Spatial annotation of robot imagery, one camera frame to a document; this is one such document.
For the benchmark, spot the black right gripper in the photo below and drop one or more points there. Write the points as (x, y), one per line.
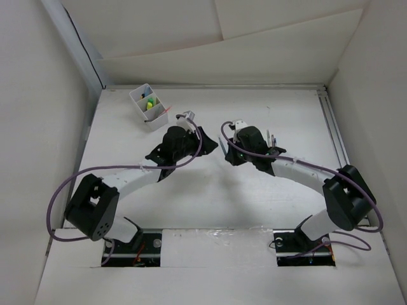
(231, 157)

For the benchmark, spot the black gold-banded pencil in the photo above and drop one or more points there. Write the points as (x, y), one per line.
(150, 120)

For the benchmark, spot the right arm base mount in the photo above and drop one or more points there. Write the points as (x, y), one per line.
(305, 245)

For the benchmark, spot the light blue gel pen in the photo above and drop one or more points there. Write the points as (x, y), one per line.
(223, 147)

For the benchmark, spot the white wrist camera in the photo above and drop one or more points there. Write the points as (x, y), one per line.
(185, 120)
(237, 125)

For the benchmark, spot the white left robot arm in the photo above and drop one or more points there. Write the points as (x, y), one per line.
(92, 208)

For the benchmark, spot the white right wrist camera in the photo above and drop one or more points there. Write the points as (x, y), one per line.
(237, 125)

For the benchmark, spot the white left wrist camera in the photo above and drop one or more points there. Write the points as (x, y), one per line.
(185, 120)

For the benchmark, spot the white plastic organizer container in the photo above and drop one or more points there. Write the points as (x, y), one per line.
(143, 113)

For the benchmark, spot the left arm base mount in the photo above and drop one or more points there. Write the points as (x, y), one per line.
(132, 246)

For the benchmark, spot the pink gel pen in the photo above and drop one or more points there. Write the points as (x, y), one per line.
(166, 110)

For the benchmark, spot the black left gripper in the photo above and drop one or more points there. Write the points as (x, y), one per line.
(208, 145)

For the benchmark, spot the blue utility knife pen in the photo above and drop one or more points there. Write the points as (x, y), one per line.
(147, 91)

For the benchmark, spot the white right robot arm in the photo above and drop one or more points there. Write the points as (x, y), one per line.
(347, 197)

